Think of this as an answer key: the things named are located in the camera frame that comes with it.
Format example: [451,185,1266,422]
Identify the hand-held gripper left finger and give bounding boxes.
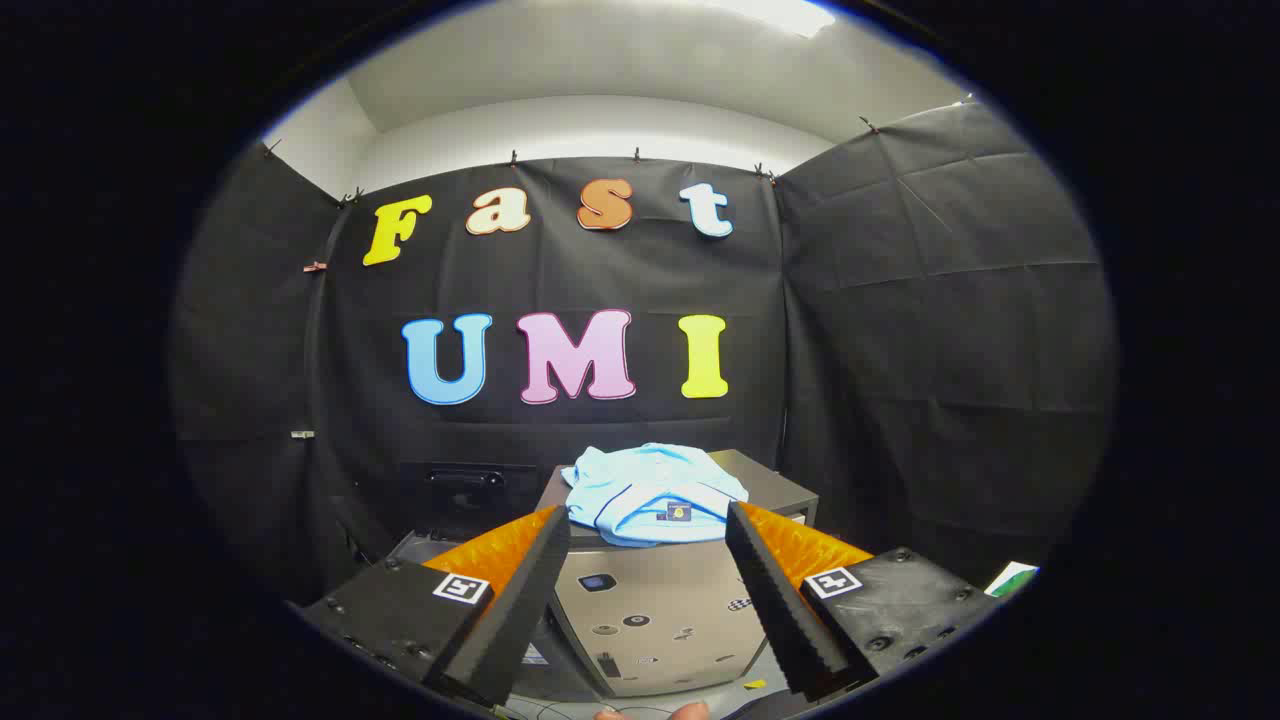
[300,505,571,708]

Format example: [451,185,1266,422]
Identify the dark glass washing machine lid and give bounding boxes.
[400,460,546,541]

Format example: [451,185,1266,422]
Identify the green white paper card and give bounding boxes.
[985,561,1040,599]

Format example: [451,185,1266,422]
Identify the light blue shirt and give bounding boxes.
[560,443,749,548]

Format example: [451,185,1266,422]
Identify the row of small black clips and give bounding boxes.
[262,116,883,207]

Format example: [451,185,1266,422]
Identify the grey metal cabinet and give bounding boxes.
[535,450,821,699]

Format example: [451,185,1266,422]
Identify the black backdrop cloth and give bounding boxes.
[170,100,1116,601]

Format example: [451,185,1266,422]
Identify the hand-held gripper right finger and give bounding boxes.
[725,500,1001,701]

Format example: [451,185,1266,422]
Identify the tangled white floor cables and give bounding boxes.
[510,698,601,720]

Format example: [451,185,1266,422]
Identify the grey washing machine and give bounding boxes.
[385,528,606,703]

